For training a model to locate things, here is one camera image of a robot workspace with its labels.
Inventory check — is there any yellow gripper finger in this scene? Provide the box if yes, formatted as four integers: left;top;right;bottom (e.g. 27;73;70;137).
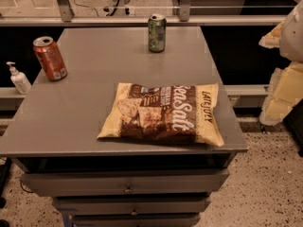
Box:
259;61;303;126
258;23;283;48

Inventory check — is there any red coke can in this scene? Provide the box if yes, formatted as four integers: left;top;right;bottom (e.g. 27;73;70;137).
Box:
33;36;67;81

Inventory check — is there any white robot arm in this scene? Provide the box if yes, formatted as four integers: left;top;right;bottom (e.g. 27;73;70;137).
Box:
258;4;303;126

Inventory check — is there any green soda can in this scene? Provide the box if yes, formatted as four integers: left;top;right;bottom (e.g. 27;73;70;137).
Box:
148;13;167;52

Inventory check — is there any sea salt chips bag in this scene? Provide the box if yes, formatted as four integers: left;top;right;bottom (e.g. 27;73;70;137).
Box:
98;83;223;147

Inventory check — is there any grey drawer cabinet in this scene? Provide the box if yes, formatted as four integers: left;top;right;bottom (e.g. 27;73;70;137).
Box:
0;26;247;227

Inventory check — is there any white pump sanitizer bottle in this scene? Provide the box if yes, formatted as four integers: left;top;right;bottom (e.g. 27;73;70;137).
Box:
7;61;31;95

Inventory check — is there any black cable on floor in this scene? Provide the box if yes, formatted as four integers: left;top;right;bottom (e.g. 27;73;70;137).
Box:
66;0;100;17

